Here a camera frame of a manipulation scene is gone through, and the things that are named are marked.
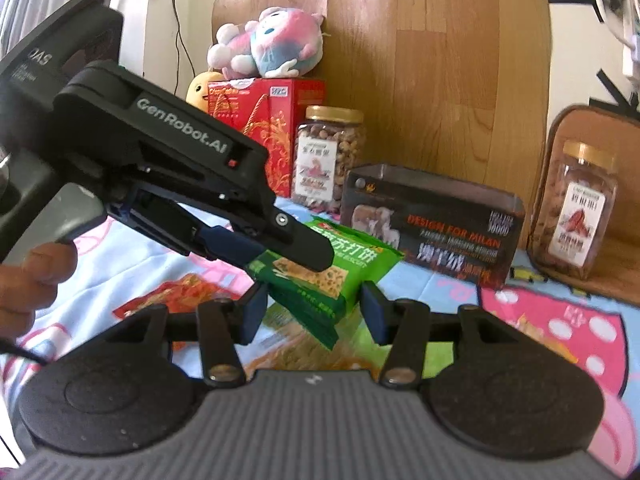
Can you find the dark tin box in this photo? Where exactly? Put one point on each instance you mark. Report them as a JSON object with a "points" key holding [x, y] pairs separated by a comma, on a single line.
{"points": [[440, 220]]}

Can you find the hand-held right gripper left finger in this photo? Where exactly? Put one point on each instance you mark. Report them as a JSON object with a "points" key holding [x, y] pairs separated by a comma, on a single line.
{"points": [[254, 312]]}

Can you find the pink blue plush toy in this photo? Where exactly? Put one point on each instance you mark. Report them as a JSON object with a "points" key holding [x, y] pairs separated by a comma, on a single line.
{"points": [[280, 42]]}

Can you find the yellow duck plush toy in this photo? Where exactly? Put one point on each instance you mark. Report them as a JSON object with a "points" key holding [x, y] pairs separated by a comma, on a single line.
{"points": [[200, 90]]}

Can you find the wooden board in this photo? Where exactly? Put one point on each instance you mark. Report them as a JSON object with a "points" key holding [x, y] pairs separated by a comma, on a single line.
{"points": [[425, 60]]}

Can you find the red orange snack packet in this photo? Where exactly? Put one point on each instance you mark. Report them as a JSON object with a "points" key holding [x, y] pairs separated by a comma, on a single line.
{"points": [[170, 295]]}

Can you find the gold lid cashew jar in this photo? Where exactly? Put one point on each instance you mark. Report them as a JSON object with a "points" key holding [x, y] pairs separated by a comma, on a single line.
{"points": [[325, 160]]}

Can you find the red gift box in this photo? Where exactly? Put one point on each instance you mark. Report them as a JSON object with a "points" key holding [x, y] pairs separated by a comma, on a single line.
{"points": [[270, 125]]}

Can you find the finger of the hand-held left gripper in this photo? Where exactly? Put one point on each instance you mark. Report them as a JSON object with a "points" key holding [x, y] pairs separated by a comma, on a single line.
{"points": [[300, 245], [230, 245]]}

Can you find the black tape strip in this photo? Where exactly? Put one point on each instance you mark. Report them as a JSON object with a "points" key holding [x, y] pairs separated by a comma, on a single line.
{"points": [[615, 87]]}

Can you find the cartoon pig printed sheet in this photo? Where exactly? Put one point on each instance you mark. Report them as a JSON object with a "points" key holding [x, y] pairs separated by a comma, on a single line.
{"points": [[125, 260]]}

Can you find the person's left hand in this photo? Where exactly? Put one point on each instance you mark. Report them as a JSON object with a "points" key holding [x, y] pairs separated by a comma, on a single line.
{"points": [[37, 275]]}

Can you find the gold lid pecan jar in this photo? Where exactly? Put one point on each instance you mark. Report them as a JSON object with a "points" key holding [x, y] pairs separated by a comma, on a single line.
{"points": [[575, 210]]}

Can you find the green biscuit packet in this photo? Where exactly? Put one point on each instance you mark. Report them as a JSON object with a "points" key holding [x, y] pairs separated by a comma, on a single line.
{"points": [[350, 260], [310, 327]]}

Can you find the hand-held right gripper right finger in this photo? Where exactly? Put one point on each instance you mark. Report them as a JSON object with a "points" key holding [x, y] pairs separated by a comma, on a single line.
{"points": [[375, 315]]}

